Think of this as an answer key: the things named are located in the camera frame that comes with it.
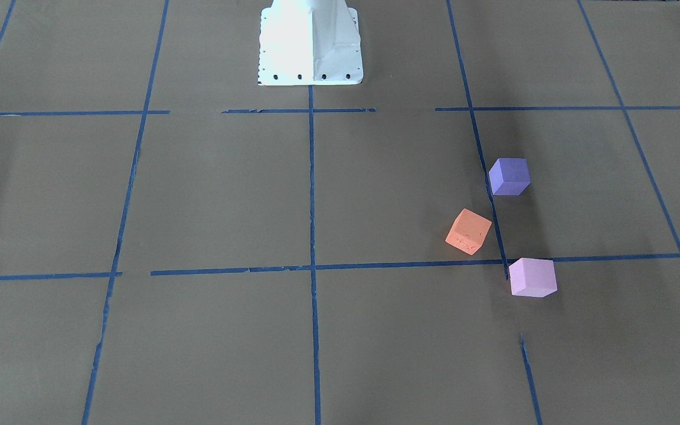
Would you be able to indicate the orange foam cube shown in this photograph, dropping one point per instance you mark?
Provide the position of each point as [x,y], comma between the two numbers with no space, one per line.
[468,232]

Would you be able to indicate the dark purple foam cube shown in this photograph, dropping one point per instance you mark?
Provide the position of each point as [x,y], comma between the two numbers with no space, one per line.
[509,176]

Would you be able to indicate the light pink foam cube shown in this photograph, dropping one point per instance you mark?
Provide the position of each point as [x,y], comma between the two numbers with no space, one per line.
[532,277]

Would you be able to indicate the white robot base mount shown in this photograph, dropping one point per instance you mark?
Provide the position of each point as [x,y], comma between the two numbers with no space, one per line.
[309,43]

